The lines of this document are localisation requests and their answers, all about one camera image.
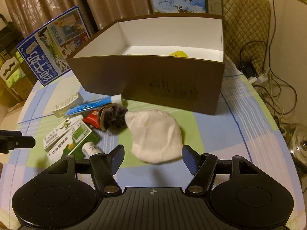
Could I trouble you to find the white pill bottle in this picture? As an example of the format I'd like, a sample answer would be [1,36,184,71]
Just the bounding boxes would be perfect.
[82,142,102,158]

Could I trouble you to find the dark brown sock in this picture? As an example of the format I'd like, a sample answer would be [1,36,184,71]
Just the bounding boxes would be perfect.
[98,103,128,131]

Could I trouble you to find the white medicine box green print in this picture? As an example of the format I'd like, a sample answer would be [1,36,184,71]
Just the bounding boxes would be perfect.
[43,114,84,152]

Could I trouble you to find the red snack packet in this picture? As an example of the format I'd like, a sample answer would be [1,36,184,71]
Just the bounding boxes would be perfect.
[83,110,100,129]

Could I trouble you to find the checked blue green tablecloth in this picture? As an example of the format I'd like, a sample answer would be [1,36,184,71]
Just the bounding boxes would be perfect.
[1,60,306,229]

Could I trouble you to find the white plastic comb holder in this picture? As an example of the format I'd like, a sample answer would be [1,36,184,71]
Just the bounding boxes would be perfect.
[53,92,83,118]

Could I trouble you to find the blue white toothpaste tube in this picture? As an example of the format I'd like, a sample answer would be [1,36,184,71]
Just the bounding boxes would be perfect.
[65,94,122,116]

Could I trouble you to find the blue milk carton box left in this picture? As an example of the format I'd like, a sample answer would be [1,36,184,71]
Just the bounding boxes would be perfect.
[17,6,90,86]

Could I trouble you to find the steel pot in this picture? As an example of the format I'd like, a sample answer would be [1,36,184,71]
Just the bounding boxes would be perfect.
[286,124,306,170]

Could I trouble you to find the brown cardboard storage box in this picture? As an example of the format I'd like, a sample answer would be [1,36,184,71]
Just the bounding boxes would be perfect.
[67,13,225,115]

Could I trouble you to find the yellow round object in box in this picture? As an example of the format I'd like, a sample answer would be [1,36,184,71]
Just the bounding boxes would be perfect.
[170,50,188,58]

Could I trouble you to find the brown curtain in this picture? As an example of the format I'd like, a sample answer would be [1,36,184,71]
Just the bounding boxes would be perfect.
[1,0,153,37]

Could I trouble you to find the beige quilted chair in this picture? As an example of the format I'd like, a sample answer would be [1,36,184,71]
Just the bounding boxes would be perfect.
[223,0,271,75]

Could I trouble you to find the black cables and power strip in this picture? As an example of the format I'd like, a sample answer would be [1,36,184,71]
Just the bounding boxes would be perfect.
[239,0,298,130]

